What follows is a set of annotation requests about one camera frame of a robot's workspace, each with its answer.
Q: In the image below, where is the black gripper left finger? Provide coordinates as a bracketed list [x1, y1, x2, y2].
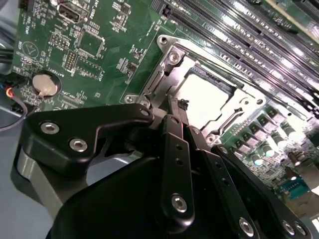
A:
[21, 96, 196, 227]

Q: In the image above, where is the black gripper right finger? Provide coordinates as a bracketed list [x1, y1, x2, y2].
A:
[183, 98, 314, 239]

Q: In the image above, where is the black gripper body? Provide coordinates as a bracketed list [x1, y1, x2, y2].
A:
[53, 156, 240, 239]

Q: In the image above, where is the metal socket cover frame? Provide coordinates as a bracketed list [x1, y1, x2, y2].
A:
[163, 44, 267, 135]

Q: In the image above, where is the silver CPU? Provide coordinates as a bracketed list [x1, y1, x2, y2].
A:
[178, 67, 246, 127]

